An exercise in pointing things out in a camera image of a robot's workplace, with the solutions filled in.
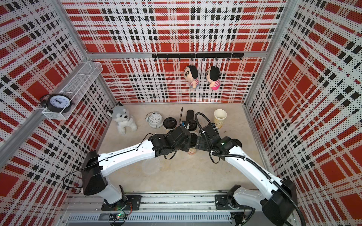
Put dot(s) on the white wire wall shelf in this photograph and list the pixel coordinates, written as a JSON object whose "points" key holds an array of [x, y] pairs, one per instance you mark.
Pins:
{"points": [[76, 88]]}

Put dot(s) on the black cup lid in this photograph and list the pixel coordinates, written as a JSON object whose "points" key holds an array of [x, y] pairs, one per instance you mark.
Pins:
{"points": [[237, 142], [192, 126], [170, 123], [194, 139]]}

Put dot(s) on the white twin-bell alarm clock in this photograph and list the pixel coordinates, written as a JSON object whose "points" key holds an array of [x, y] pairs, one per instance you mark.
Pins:
{"points": [[155, 120]]}

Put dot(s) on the hanging doll pink shirt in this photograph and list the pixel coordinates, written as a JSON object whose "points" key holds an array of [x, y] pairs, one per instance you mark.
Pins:
{"points": [[213, 77]]}

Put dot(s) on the green circuit board with wires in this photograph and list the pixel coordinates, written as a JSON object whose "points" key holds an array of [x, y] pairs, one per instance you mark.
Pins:
{"points": [[119, 219]]}

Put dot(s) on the black cup lid front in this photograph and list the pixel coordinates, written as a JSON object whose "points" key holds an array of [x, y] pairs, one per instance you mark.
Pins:
{"points": [[237, 142]]}

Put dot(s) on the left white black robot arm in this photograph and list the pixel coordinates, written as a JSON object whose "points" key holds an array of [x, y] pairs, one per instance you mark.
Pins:
{"points": [[97, 167]]}

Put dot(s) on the translucent paper disc front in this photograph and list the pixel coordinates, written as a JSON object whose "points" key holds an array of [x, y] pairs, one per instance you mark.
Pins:
{"points": [[151, 166]]}

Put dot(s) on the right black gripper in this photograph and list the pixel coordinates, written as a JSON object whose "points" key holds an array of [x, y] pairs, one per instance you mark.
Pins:
{"points": [[200, 144]]}

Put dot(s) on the grey husky plush toy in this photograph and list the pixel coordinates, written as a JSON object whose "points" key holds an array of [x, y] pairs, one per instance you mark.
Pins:
{"points": [[123, 118]]}

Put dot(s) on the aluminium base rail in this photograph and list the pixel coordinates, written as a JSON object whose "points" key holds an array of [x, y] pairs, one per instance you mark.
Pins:
{"points": [[174, 208]]}

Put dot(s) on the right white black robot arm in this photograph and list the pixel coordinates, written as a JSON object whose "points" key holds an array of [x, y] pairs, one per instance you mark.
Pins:
{"points": [[276, 198]]}

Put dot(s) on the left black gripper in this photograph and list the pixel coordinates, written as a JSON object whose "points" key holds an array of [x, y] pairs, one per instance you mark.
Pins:
{"points": [[186, 149]]}

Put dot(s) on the paper cup red flowers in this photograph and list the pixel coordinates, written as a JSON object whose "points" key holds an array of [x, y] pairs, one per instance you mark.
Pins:
{"points": [[192, 151]]}

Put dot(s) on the black wall hook rail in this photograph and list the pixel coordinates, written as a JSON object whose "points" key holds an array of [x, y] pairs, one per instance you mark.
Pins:
{"points": [[196, 55]]}

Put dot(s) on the black alarm clock on shelf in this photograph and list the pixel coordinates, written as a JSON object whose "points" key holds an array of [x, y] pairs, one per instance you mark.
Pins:
{"points": [[56, 103]]}

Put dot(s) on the hanging boy doll striped shirt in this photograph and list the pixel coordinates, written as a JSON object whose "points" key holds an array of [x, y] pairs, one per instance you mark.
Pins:
{"points": [[191, 75]]}

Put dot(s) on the black glasses case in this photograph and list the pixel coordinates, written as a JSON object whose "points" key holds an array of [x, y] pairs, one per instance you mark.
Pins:
{"points": [[190, 115]]}

